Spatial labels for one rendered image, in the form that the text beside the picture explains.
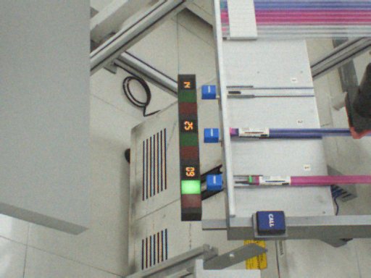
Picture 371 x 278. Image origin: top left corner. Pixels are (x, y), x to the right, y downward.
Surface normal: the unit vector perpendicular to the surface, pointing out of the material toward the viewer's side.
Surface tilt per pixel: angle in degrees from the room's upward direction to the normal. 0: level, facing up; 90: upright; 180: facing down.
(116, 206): 0
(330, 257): 0
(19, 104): 0
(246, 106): 44
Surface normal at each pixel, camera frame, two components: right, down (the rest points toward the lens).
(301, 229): 0.03, 0.84
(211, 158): -0.70, -0.37
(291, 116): 0.02, -0.55
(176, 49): 0.71, -0.40
